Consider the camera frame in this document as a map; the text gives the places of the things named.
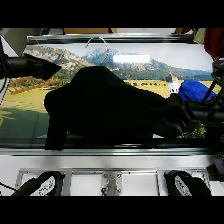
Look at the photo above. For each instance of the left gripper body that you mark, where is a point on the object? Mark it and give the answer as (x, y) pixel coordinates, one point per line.
(35, 66)

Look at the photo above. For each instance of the black garment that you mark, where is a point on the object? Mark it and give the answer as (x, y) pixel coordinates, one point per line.
(106, 106)

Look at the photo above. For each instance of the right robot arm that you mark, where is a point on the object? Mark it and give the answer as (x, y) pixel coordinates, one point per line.
(206, 115)

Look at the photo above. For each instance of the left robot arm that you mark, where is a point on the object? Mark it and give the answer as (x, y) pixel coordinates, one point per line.
(13, 66)

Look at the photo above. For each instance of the white clothes hanger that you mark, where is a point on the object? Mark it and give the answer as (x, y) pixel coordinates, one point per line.
(100, 41)

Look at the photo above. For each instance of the blue garment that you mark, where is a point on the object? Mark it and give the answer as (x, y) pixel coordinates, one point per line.
(196, 90)

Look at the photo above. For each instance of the red garment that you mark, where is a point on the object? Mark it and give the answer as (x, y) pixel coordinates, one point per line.
(215, 41)

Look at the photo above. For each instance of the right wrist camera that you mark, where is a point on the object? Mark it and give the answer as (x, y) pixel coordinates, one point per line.
(218, 75)

